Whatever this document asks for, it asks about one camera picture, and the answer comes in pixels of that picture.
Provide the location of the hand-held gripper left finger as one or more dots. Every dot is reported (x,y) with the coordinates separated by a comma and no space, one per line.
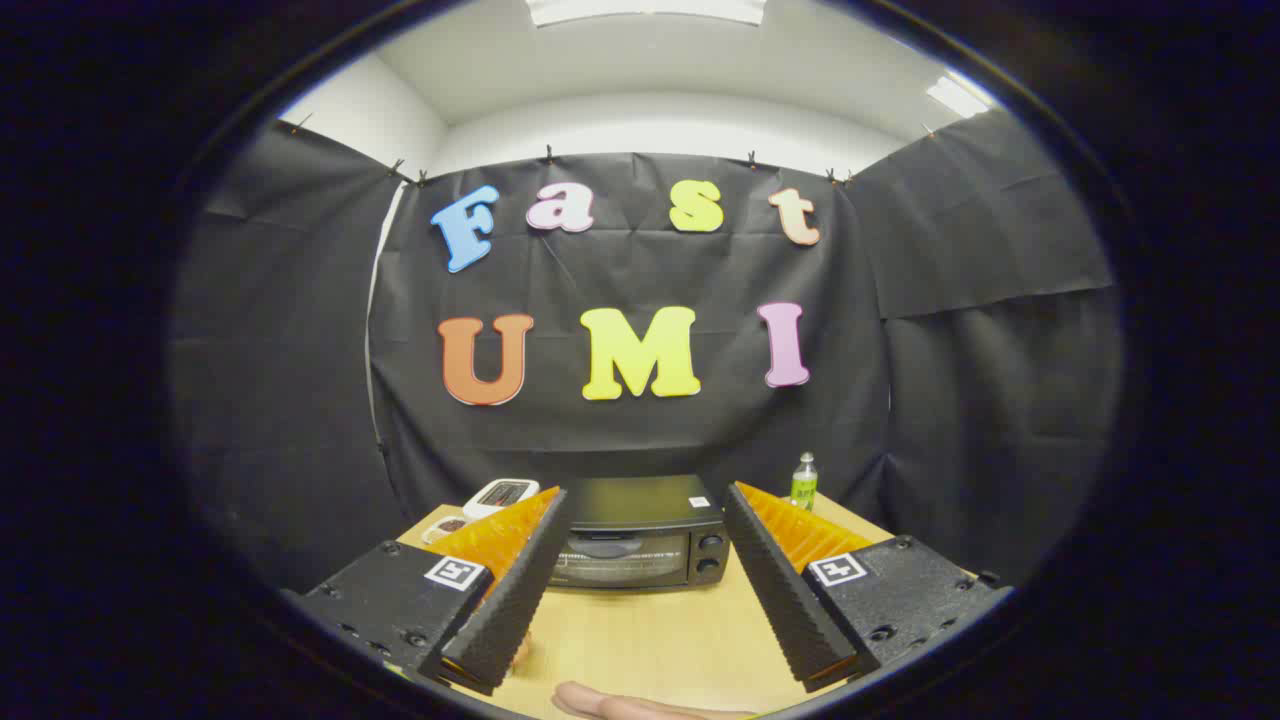
(515,600)

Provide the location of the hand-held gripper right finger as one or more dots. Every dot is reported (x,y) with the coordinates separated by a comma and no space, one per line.
(785,600)

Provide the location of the black toaster oven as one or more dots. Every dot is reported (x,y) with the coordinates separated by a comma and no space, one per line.
(640,500)

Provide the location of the white pop-up toaster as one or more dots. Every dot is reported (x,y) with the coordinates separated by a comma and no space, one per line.
(475,508)

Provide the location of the small white dish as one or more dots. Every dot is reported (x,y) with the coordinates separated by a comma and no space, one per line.
(445,527)

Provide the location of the green label bottle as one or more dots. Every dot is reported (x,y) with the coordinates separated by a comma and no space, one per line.
(803,485)

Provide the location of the black backdrop cloth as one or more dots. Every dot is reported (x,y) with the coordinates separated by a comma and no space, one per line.
(620,270)

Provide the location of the small ceiling light panel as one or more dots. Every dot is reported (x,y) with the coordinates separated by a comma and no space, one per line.
(957,97)

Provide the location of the long ceiling light panel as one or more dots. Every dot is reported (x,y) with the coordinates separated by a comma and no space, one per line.
(645,10)

